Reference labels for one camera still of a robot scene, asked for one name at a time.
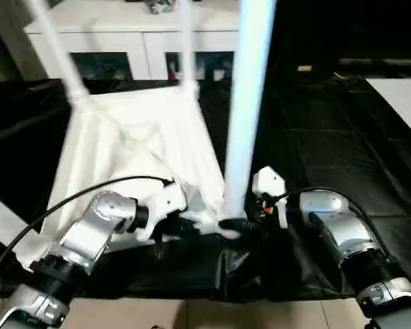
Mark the white side table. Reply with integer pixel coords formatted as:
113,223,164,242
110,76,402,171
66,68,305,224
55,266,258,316
364,77,411,143

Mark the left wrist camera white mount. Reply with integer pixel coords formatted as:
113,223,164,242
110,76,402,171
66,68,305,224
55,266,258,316
135,181,188,241

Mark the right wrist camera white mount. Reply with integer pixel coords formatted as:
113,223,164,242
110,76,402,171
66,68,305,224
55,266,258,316
252,166,289,229

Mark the black box with yellow label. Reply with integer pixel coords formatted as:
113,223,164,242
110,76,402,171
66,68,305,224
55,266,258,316
266,0,411,80

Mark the white plastic table top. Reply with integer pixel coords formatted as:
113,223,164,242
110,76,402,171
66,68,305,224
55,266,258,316
14,84,244,273

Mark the white plastic table leg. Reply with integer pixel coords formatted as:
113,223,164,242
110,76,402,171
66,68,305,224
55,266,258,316
26,0,90,103
176,0,200,95
222,0,279,220
0,189,38,246

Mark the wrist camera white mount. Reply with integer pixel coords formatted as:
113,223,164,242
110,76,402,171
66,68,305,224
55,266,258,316
135,181,188,241
252,166,289,229

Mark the grey curtain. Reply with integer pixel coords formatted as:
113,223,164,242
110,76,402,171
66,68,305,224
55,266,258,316
0,0,51,82

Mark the black mat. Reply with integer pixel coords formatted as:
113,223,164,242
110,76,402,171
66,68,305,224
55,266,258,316
0,77,411,304

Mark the white cabinet with glass doors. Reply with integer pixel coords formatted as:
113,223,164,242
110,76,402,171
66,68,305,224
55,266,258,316
23,0,242,82

